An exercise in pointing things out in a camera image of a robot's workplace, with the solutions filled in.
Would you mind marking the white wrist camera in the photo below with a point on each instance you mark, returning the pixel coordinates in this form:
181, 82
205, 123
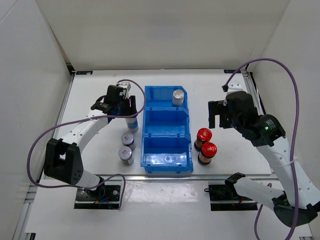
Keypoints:
232, 87
126, 86

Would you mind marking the silver-lid white bottle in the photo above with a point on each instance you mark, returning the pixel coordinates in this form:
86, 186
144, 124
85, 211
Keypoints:
132, 124
178, 97

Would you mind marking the blue three-compartment plastic bin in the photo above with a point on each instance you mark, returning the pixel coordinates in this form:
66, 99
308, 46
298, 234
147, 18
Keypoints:
166, 144

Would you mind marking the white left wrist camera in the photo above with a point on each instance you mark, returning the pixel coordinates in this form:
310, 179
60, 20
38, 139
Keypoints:
126, 86

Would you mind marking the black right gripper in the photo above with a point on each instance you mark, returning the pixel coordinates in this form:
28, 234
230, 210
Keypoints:
217, 108

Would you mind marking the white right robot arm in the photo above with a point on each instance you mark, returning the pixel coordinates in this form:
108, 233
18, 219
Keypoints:
267, 135

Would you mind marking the red-lid sauce jar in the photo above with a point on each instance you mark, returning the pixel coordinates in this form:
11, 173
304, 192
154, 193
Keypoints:
207, 152
204, 135

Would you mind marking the dark spice jar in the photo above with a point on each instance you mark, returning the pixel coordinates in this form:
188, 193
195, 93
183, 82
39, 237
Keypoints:
128, 140
126, 155

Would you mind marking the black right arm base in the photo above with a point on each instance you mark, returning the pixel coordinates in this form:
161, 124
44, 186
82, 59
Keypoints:
221, 199

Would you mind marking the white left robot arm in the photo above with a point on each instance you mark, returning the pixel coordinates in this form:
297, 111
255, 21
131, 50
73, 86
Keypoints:
63, 157

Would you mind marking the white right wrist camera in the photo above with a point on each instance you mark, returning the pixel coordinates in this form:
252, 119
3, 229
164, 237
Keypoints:
232, 87

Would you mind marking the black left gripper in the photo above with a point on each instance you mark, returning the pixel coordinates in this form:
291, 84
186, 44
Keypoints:
130, 110

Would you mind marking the dark spice jar upper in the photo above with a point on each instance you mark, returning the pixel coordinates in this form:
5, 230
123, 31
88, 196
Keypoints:
128, 140

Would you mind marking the dark spice jar lower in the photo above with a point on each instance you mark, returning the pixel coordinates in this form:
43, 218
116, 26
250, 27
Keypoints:
126, 155

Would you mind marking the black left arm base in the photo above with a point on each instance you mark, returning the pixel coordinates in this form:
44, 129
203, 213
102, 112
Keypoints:
107, 197

